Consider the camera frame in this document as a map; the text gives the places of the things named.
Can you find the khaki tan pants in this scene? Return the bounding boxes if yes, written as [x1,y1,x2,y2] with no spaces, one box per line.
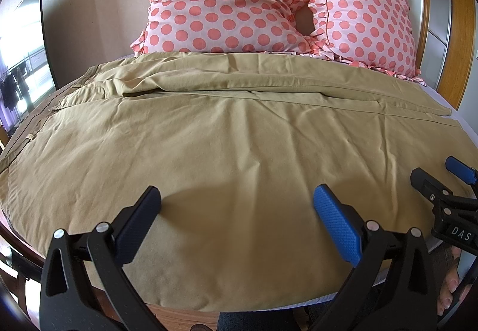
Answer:
[0,51,473,313]

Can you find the person's right hand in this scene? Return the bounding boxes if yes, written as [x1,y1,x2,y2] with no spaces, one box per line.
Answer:
[437,246,462,316]

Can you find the lavender bed sheet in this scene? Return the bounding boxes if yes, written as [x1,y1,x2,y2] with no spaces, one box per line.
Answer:
[0,54,478,311]

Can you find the right pink polka-dot pillow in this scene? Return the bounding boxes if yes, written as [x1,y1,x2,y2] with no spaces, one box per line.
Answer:
[303,0,424,84]

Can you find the black flat-screen television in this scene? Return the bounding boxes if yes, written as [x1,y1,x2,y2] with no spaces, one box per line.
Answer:
[1,0,57,135]

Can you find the wooden headboard frame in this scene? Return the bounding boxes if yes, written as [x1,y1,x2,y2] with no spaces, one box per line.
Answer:
[409,0,477,110]

